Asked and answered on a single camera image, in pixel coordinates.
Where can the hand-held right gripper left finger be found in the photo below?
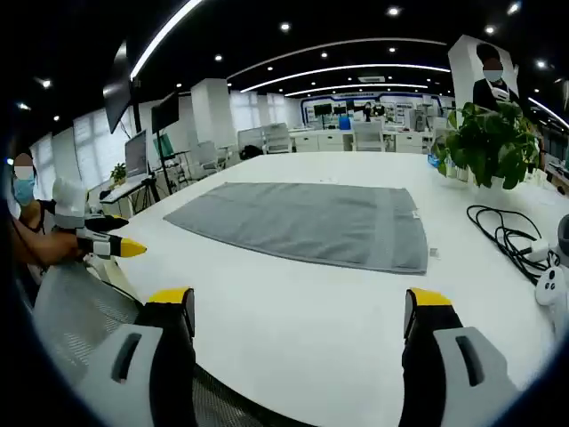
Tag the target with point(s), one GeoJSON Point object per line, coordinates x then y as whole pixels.
{"type": "Point", "coordinates": [133, 369]}

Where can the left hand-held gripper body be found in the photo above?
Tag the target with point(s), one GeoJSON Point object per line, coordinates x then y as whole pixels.
{"type": "Point", "coordinates": [69, 200]}

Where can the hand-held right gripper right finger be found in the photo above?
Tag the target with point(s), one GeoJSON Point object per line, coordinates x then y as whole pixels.
{"type": "Point", "coordinates": [449, 369]}

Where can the grey towel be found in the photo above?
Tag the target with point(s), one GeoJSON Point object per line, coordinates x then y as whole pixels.
{"type": "Point", "coordinates": [302, 222]}

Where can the person's left hand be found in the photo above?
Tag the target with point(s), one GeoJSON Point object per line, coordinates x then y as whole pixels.
{"type": "Point", "coordinates": [73, 247]}

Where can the person's upper body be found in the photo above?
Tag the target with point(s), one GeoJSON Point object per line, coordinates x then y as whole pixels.
{"type": "Point", "coordinates": [24, 189]}

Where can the small potted plant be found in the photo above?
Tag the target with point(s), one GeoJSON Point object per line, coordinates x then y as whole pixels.
{"type": "Point", "coordinates": [118, 172]}

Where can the white-framed monitor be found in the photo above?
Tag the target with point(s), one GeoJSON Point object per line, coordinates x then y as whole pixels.
{"type": "Point", "coordinates": [136, 155]}

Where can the black monitor stand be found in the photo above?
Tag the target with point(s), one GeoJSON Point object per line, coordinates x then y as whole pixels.
{"type": "Point", "coordinates": [165, 169]}

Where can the green board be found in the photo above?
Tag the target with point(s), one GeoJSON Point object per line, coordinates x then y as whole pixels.
{"type": "Point", "coordinates": [163, 146]}

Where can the hanging dark screen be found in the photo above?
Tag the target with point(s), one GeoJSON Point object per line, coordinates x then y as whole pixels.
{"type": "Point", "coordinates": [116, 93]}

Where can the dark monitor on stand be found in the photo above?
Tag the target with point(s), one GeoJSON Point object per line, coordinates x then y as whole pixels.
{"type": "Point", "coordinates": [165, 111]}

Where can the white handheld controller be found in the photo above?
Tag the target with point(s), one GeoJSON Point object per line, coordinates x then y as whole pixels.
{"type": "Point", "coordinates": [551, 287]}

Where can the white power adapter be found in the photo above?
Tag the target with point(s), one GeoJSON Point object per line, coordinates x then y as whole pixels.
{"type": "Point", "coordinates": [535, 249]}

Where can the white table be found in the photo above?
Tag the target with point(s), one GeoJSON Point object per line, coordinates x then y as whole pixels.
{"type": "Point", "coordinates": [302, 320]}

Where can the black bag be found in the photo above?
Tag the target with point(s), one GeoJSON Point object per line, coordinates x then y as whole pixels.
{"type": "Point", "coordinates": [251, 151]}

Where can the white office chair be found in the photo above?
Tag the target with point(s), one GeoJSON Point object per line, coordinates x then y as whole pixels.
{"type": "Point", "coordinates": [276, 139]}

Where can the blue box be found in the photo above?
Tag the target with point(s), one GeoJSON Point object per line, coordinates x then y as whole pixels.
{"type": "Point", "coordinates": [438, 163]}

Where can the potted green plant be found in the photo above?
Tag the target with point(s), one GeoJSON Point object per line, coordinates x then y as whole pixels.
{"type": "Point", "coordinates": [489, 138]}

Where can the blue bin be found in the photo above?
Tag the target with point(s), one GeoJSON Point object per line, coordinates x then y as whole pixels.
{"type": "Point", "coordinates": [346, 123]}

